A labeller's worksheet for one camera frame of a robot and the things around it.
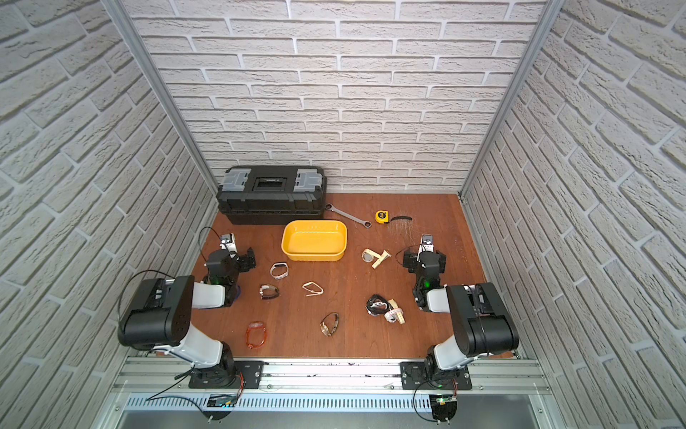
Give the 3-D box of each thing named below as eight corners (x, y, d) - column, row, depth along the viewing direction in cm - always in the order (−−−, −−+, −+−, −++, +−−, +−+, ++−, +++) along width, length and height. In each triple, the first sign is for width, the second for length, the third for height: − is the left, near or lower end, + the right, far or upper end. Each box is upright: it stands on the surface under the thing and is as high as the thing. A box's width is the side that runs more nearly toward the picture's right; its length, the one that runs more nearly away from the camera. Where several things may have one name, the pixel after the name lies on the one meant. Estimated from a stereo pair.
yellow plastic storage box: (281, 263, 99) (277, 253, 94) (287, 230, 109) (284, 219, 104) (346, 263, 99) (346, 254, 94) (347, 230, 109) (347, 220, 104)
